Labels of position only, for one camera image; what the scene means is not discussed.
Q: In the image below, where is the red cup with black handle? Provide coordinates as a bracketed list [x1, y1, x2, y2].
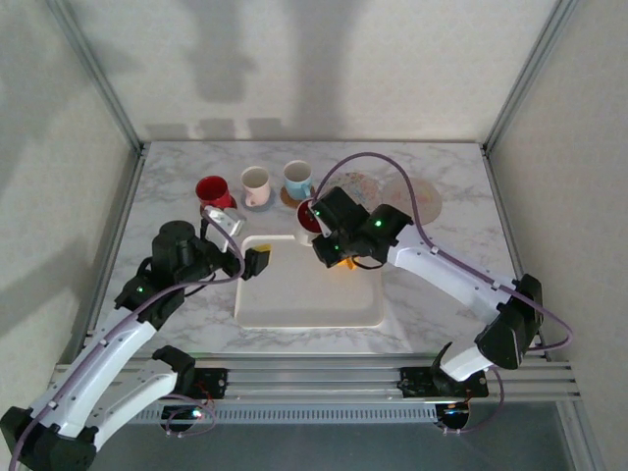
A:
[194, 176, 236, 220]

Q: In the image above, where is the aluminium upright post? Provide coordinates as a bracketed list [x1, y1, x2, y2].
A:
[483, 0, 580, 156]
[45, 0, 148, 156]

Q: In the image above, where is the round pink floral coaster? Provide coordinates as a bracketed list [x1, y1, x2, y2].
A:
[382, 176, 443, 227]

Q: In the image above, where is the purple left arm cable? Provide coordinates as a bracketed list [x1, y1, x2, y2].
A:
[7, 210, 246, 471]

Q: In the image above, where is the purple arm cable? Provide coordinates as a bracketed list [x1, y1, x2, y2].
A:
[316, 151, 575, 437]
[7, 210, 246, 471]

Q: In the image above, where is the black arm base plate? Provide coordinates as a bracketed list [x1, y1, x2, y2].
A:
[399, 366, 491, 398]
[138, 367, 230, 399]

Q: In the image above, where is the aluminium rail with arm bases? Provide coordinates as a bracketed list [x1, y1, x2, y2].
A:
[43, 360, 583, 407]

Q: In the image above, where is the pale pink cup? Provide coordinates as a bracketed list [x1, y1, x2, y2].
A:
[239, 166, 272, 207]

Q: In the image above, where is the round bunny print coaster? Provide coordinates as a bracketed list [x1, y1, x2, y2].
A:
[318, 169, 387, 205]

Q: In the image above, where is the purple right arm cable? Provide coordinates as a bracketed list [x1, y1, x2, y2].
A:
[316, 151, 575, 437]

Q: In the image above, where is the round woven rattan coaster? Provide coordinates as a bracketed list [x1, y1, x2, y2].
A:
[280, 183, 318, 205]

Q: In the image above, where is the white cup with red inside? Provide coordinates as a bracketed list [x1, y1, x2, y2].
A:
[293, 199, 326, 247]

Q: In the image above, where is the aluminium side rail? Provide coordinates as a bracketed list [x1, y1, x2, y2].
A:
[480, 144, 558, 354]
[48, 144, 148, 374]

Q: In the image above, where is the white plastic tray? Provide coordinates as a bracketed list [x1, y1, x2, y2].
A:
[234, 234, 385, 329]

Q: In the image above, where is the light blue cup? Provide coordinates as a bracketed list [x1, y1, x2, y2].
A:
[283, 160, 315, 200]

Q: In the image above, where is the grey slotted cable duct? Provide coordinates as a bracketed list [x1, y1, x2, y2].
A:
[61, 404, 441, 426]

